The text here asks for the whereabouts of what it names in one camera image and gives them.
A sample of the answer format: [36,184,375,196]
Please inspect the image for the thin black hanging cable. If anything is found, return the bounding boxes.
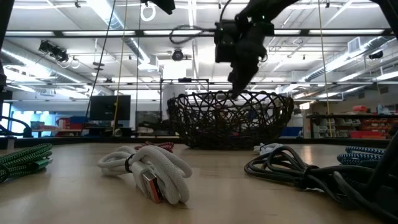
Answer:
[83,0,117,124]

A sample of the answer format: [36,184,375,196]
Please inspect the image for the thick black cable bundle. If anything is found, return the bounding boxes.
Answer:
[244,145,398,223]

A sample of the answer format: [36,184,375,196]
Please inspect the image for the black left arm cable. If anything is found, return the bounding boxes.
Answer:
[0,114,34,138]

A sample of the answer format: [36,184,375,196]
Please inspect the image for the white cable with black tie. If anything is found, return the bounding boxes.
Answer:
[97,144,193,205]

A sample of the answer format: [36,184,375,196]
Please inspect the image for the white cable ring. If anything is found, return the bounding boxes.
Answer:
[139,2,157,22]

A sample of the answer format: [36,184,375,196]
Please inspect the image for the yellow hanging cord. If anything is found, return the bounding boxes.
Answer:
[112,0,129,135]
[317,0,333,138]

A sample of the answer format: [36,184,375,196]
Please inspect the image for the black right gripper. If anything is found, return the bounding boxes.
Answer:
[214,14,275,99]

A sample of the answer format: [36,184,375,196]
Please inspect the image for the storage shelf with bins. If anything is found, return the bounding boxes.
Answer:
[306,105,398,140]

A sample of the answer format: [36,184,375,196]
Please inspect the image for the plain white USB cable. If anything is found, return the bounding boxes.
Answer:
[252,142,284,156]

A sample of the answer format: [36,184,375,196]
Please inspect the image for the blue white braided cable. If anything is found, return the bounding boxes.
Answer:
[336,146,386,166]

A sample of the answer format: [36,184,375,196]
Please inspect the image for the green braided USB cable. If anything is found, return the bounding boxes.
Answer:
[0,142,53,184]

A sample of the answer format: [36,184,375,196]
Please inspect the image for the red storage bins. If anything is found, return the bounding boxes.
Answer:
[55,116,91,131]

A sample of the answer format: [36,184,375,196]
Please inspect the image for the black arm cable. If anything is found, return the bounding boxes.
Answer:
[0,114,34,138]
[169,24,218,45]

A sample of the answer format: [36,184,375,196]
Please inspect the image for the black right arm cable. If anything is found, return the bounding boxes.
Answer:
[169,24,218,45]

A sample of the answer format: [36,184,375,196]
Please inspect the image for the round black ceiling camera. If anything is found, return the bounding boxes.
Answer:
[171,48,185,62]

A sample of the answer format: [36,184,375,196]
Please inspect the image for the black ceiling fixture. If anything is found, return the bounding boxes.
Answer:
[38,39,70,63]

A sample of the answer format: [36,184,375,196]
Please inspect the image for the dark woven wicker basket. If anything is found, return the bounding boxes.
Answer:
[167,89,295,151]

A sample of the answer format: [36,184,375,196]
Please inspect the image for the black monitor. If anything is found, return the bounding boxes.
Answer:
[89,95,132,122]

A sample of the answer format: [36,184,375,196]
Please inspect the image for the red braided USB cable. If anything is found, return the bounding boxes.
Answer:
[134,141,175,154]

